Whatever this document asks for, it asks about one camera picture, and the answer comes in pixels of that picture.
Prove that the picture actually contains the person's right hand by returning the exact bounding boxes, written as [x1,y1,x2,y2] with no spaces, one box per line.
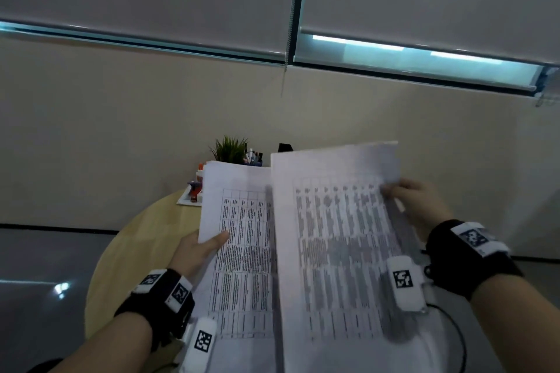
[380,179,455,242]

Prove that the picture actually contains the person's left hand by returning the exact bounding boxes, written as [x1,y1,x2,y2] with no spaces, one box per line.
[168,230,230,281]

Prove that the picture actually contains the person's right forearm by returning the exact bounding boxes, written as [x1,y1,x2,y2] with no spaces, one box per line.
[469,274,560,373]

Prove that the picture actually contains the white tray with stapler items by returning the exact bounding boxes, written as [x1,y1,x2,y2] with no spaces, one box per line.
[176,186,203,207]

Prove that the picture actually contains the round wooden table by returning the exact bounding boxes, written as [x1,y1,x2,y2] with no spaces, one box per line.
[83,189,207,373]

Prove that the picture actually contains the black left wrist band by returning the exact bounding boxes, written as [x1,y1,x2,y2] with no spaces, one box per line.
[114,268,197,351]

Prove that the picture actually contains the green potted plant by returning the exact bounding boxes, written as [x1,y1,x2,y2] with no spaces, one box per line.
[209,135,249,164]

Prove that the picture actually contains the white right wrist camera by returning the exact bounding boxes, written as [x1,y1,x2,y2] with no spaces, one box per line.
[386,255,429,315]

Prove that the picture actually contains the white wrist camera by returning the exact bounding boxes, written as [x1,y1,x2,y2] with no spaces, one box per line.
[178,317,218,373]
[386,255,429,315]

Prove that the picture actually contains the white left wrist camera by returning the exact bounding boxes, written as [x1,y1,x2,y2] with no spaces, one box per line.
[178,317,218,373]

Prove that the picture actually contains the black right camera cable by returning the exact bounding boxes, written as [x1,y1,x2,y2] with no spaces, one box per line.
[426,302,468,373]

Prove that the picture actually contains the window with black frame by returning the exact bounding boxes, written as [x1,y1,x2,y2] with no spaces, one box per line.
[0,0,560,100]

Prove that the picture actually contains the blind pull chain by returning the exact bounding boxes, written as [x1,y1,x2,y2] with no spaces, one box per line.
[279,0,303,98]

